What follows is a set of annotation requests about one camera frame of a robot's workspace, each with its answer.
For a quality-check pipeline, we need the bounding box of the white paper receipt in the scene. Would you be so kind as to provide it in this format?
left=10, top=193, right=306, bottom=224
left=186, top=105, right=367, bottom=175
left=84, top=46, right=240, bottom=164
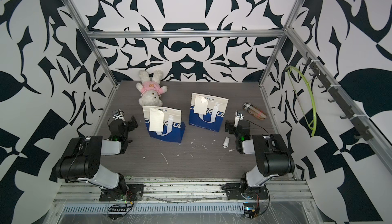
left=149, top=108, right=164, bottom=132
left=194, top=95, right=208, bottom=115

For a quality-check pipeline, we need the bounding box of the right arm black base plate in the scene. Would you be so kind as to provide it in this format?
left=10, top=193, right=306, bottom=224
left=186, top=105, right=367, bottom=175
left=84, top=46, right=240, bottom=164
left=221, top=183, right=269, bottom=200

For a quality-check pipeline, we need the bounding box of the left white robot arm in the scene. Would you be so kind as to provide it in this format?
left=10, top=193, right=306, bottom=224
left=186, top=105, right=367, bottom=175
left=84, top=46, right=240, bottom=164
left=55, top=111, right=138, bottom=194

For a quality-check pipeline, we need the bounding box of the black wall hook rack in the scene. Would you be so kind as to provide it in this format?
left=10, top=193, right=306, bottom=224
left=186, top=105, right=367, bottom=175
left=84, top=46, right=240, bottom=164
left=303, top=52, right=374, bottom=141

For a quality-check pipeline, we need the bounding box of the blue white paper bag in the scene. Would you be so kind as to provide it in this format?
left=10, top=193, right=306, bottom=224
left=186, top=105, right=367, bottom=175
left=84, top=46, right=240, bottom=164
left=189, top=93, right=229, bottom=132
left=143, top=106, right=185, bottom=143

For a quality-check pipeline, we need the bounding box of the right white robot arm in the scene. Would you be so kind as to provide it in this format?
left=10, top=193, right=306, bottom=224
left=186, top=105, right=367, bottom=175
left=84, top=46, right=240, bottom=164
left=225, top=120, right=295, bottom=190

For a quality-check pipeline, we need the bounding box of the small white stapler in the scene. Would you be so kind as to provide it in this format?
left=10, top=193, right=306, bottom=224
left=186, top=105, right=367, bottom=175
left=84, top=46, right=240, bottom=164
left=223, top=137, right=230, bottom=148

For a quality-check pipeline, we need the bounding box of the black connector strip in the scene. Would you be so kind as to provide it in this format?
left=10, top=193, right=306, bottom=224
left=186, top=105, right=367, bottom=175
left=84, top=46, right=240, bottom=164
left=107, top=205, right=133, bottom=220

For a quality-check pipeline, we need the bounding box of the green lit circuit board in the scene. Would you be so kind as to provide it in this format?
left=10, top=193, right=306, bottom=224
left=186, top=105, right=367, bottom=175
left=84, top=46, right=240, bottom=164
left=244, top=203, right=260, bottom=220

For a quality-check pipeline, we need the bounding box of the slotted grey cable duct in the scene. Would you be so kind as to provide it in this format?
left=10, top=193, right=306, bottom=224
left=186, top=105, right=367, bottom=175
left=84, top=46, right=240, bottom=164
left=62, top=203, right=244, bottom=214

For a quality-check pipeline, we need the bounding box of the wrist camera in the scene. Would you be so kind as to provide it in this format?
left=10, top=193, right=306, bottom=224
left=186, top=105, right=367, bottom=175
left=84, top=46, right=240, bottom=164
left=234, top=111, right=244, bottom=127
left=112, top=109, right=125, bottom=121

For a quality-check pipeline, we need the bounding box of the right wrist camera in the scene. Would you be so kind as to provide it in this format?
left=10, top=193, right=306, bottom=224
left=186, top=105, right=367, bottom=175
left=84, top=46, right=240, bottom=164
left=234, top=111, right=244, bottom=127

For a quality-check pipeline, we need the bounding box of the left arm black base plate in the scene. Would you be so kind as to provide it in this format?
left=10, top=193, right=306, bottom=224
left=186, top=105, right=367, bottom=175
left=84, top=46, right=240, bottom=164
left=99, top=184, right=145, bottom=202

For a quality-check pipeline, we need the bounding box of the green clothes hanger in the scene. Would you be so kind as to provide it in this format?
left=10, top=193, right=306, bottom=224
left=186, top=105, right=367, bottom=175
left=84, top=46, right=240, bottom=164
left=285, top=65, right=317, bottom=137

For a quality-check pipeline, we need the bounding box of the white pink plush bunny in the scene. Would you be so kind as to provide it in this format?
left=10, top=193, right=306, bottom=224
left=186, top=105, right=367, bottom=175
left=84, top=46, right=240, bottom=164
left=136, top=70, right=168, bottom=107

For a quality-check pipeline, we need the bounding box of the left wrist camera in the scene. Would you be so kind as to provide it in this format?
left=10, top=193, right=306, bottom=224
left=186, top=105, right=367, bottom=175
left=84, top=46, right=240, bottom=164
left=112, top=109, right=125, bottom=121

